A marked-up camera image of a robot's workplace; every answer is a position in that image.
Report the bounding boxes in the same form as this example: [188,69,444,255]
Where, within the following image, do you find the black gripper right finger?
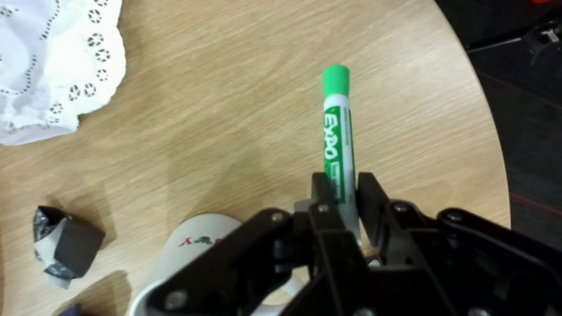
[356,171,562,316]

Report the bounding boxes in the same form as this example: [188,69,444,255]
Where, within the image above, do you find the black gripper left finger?
[142,171,379,316]

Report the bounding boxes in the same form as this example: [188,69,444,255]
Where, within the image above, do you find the green Expo marker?
[319,64,360,236]

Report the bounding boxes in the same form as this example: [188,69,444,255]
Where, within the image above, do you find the white printed ceramic mug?
[124,199,312,316]

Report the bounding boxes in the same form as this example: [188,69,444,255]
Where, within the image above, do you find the small black grey packet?
[31,204,107,290]

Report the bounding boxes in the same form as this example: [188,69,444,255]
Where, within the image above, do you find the white lace doily cloth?
[0,0,128,148]

